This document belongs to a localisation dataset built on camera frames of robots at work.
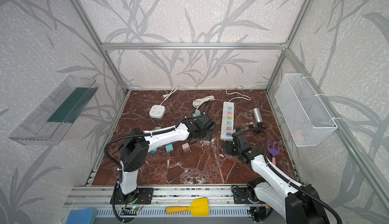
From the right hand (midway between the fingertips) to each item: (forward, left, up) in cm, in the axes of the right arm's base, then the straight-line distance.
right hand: (228, 141), depth 88 cm
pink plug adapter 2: (0, +13, -3) cm, 14 cm away
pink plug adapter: (-3, +25, -3) cm, 26 cm away
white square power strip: (+24, +48, -3) cm, 53 cm away
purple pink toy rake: (-6, -25, -1) cm, 26 cm away
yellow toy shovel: (-32, +17, -4) cm, 36 cm away
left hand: (+5, +11, +3) cm, 12 cm away
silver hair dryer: (+19, -22, -3) cm, 30 cm away
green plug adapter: (+19, +18, +1) cm, 26 cm away
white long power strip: (+13, 0, -3) cm, 13 cm away
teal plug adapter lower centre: (-3, +35, -2) cm, 35 cm away
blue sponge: (-35, +70, -2) cm, 78 cm away
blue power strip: (+20, +21, -5) cm, 29 cm away
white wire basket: (-5, -28, +29) cm, 41 cm away
